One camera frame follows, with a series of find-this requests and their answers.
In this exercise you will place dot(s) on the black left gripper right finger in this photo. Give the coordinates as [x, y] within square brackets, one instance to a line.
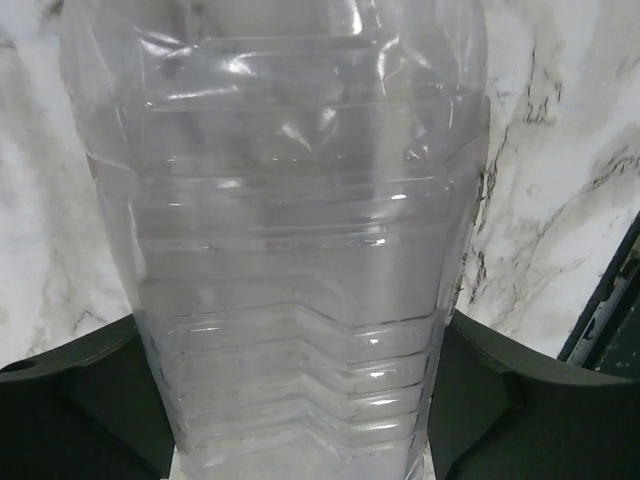
[503, 411]

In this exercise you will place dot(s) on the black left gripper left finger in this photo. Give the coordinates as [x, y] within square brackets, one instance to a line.
[89, 409]

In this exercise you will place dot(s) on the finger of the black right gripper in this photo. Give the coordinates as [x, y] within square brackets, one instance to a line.
[605, 338]

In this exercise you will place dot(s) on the clear bottle yellow label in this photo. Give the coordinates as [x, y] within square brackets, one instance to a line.
[288, 188]

